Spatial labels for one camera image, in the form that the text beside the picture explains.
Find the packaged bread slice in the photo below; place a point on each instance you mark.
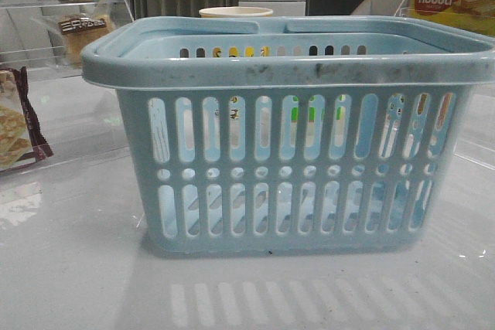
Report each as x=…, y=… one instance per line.
x=78, y=26

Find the light blue plastic basket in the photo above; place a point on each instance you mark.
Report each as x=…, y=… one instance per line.
x=209, y=183

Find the yellow popcorn paper cup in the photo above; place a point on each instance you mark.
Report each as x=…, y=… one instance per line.
x=236, y=12

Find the clear acrylic display shelf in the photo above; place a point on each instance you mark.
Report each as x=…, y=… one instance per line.
x=76, y=119

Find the maroon cracker snack packet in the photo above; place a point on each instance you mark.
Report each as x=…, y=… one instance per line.
x=22, y=142

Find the clear acrylic right stand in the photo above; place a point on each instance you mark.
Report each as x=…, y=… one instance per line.
x=406, y=1

